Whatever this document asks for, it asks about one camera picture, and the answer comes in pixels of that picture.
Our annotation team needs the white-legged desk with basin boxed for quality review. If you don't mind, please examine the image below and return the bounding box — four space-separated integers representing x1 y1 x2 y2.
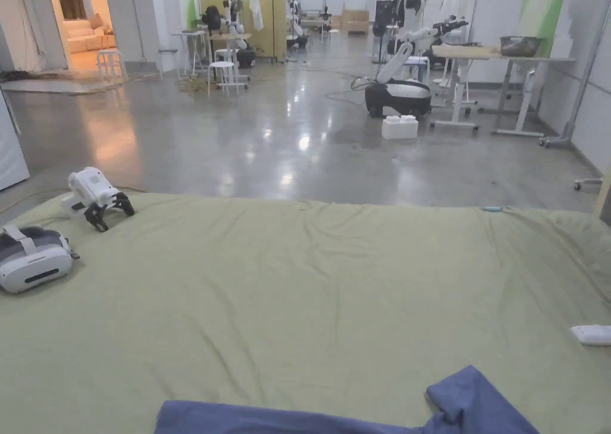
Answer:
428 35 576 138

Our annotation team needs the cardboard carton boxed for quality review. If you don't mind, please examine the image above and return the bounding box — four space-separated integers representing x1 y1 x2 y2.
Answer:
341 2 371 36

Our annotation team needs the white robot with black base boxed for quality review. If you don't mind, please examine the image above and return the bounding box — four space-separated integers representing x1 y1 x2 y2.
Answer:
286 0 308 51

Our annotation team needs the cream sofa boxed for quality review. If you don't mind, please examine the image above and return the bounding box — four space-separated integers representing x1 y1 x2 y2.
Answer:
63 13 116 55

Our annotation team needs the white headset with grey strap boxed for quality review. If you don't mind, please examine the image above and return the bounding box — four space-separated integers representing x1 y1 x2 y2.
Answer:
0 224 81 295

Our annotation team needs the dark blue shirt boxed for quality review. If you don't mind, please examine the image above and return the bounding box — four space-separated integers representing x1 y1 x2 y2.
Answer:
153 365 541 434

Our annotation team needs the small white flat device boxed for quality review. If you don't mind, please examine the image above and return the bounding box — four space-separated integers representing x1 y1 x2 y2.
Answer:
570 325 611 347

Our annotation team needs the grey tall stool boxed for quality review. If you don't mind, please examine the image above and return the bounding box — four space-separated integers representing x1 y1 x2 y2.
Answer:
171 30 209 81

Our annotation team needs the white humanoid robot, black base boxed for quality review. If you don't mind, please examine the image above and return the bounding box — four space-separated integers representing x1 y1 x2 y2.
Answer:
365 0 471 119

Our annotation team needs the yellow folding screen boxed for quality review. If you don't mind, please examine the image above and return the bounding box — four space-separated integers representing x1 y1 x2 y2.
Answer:
199 0 289 61

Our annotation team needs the pale green sheeted bed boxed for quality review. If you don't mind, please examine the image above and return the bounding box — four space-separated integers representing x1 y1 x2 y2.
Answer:
0 191 611 434

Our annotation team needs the white robot at wooden table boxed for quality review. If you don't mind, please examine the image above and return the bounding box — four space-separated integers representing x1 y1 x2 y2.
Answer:
202 0 257 69

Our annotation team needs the spare white hand-held gripper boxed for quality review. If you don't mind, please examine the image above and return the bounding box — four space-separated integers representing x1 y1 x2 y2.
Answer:
60 167 135 233

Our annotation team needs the white round stool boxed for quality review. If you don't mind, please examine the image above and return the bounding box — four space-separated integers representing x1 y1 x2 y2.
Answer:
208 61 240 98

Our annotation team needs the white stool in lit room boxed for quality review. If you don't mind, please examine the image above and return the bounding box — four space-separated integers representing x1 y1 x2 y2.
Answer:
97 49 129 84

